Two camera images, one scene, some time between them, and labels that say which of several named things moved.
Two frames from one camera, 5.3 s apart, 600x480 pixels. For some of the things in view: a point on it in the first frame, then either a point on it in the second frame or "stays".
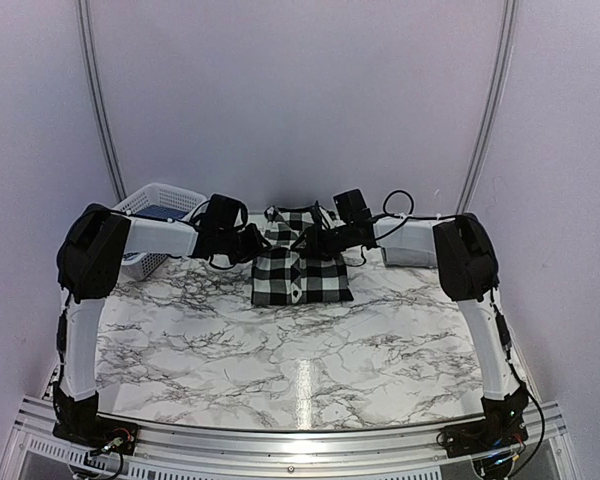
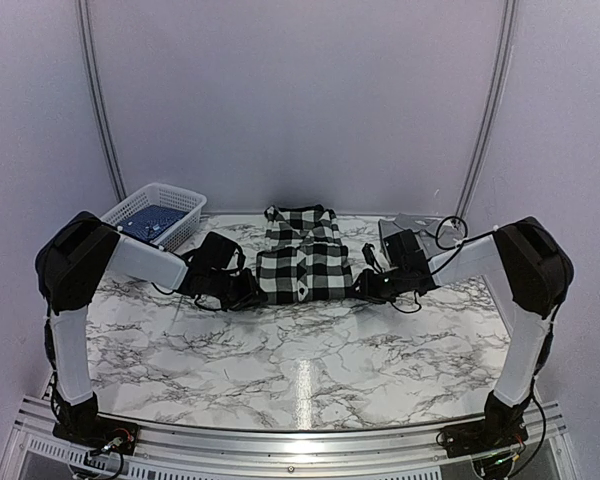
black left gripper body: [240, 249] → [233, 295]
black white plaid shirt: [282, 275] stays
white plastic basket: [165, 201] stays
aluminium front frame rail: [37, 452] stays
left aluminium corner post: [82, 11] stays
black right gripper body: [328, 247] → [384, 291]
